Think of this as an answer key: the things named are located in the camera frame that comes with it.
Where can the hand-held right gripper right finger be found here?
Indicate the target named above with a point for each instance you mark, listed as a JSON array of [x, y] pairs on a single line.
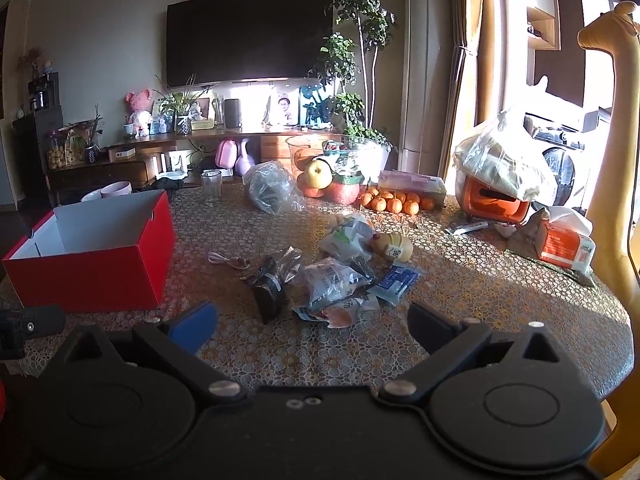
[[427, 327]]

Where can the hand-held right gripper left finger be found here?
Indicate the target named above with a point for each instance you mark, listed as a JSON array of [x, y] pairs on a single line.
[[192, 325]]

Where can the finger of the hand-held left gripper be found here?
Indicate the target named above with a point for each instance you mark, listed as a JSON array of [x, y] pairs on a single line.
[[35, 322]]

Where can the blue snack packet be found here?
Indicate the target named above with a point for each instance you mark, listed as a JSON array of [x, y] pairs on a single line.
[[397, 282]]

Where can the red cardboard box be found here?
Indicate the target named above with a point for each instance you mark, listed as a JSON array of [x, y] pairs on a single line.
[[100, 275]]

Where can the black snack packet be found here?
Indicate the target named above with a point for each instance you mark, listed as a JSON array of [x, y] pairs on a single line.
[[267, 295]]

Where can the sausage snack packet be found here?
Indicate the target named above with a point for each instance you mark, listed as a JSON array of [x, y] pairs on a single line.
[[340, 316]]

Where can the dark packet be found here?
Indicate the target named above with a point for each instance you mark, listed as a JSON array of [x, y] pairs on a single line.
[[362, 265]]

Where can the clear snack packet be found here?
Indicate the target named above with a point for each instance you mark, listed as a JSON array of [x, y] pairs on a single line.
[[330, 280]]

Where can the silver foil packet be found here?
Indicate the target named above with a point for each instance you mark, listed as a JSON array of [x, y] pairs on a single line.
[[290, 260]]

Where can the lace-patterned round desktop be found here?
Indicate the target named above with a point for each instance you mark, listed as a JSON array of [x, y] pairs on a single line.
[[500, 320]]

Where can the yellow bottle-shaped snack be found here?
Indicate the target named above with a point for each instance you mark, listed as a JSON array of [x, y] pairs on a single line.
[[395, 249]]

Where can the white remote control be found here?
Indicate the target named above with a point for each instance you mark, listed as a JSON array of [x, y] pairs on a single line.
[[465, 228]]

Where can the green and white packet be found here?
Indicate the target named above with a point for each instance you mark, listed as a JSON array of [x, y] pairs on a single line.
[[345, 237]]

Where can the small pink white object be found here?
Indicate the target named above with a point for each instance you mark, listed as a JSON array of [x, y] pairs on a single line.
[[505, 230]]

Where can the pile of tangerines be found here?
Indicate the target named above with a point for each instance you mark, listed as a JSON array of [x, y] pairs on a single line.
[[395, 204]]

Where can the orange tissue holder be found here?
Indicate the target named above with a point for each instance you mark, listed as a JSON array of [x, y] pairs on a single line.
[[490, 205]]

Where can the ceramic bowl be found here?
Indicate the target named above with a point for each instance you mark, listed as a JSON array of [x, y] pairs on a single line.
[[92, 196]]

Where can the clear glass cup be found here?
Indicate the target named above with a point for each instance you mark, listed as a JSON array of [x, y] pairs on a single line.
[[211, 187]]

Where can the black cloth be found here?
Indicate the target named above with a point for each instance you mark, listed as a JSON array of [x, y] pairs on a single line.
[[167, 181]]

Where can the clear plastic tray box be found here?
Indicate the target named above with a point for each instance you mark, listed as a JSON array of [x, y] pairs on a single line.
[[410, 182]]

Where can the clear plastic bag dark contents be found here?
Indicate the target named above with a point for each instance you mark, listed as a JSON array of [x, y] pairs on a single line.
[[270, 187]]

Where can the red apple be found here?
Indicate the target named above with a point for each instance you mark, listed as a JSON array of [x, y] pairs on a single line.
[[342, 193]]

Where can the orange tissue pack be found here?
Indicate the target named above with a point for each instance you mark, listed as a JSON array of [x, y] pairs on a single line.
[[565, 247]]

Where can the snack jar with purple lid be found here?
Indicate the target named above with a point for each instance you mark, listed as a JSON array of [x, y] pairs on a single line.
[[56, 152]]

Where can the pink bag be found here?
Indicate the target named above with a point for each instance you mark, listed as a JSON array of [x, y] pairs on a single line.
[[226, 154]]

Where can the plant in dark pot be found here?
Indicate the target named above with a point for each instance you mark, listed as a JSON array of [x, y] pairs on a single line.
[[91, 152]]

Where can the glass fruit bowl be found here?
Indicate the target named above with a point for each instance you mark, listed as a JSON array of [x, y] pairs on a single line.
[[370, 157]]

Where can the flat white box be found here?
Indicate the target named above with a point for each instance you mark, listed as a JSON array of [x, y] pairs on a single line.
[[121, 152]]

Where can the dark side cabinet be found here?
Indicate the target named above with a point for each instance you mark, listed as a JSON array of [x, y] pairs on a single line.
[[37, 135]]

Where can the crumpled white plastic bag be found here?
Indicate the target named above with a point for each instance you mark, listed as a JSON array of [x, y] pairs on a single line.
[[505, 155]]

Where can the yellow apple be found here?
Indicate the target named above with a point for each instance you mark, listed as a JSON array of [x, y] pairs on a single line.
[[316, 174]]

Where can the wooden television cabinet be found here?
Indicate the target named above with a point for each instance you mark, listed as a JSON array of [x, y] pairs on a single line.
[[280, 147]]

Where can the grass plant in patterned vase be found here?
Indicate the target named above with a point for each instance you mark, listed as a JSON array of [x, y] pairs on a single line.
[[183, 124]]

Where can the dark cylindrical speaker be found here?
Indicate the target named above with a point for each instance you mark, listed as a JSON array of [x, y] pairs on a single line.
[[232, 113]]

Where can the washing machine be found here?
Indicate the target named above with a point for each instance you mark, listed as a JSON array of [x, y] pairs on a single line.
[[565, 160]]

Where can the pink teddy bear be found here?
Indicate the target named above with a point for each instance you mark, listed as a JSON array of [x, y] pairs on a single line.
[[139, 110]]

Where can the black coffee machine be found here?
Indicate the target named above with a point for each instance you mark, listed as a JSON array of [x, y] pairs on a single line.
[[42, 92]]

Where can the large framed photo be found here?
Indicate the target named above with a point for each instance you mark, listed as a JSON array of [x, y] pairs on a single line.
[[282, 107]]

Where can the yellow curtain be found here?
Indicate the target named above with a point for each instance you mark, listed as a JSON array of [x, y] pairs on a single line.
[[475, 85]]

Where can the yellow giraffe toy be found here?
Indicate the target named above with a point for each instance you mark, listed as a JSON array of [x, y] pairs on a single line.
[[615, 160]]

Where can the blue framed picture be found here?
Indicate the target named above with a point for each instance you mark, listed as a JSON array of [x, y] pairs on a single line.
[[315, 102]]

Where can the dried pink flowers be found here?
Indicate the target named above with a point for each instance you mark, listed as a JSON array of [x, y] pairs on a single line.
[[32, 60]]

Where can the white standing air conditioner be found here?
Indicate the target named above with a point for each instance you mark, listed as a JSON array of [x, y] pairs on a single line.
[[425, 60]]

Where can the tall green potted tree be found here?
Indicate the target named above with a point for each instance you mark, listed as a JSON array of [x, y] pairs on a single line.
[[360, 15]]

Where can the small photo frame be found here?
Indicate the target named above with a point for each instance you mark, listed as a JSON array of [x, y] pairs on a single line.
[[201, 112]]

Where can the black wall television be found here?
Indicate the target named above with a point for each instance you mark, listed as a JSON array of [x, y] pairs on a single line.
[[250, 35]]

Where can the wooden wall cabinet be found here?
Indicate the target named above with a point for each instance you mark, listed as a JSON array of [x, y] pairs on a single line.
[[542, 5]]

